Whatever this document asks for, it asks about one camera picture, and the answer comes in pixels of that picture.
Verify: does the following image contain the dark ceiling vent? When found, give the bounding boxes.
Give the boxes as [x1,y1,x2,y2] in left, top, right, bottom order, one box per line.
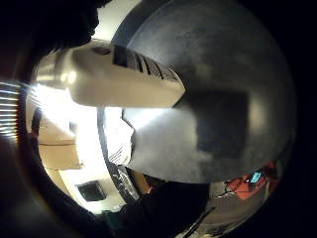
[76,179,108,203]

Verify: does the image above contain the the person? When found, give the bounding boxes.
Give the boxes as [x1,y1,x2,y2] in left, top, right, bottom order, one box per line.
[123,175,216,238]

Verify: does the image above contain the window blinds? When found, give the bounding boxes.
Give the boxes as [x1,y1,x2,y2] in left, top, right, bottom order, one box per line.
[0,80,20,142]

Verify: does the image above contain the light wooden cabinet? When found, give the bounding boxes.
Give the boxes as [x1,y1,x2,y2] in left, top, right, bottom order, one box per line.
[37,117,84,172]

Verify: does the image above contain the white plastic device with vents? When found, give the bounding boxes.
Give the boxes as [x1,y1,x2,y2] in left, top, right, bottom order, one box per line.
[33,39,186,109]

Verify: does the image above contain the red bag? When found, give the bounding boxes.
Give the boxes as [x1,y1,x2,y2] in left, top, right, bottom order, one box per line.
[227,161,281,201]

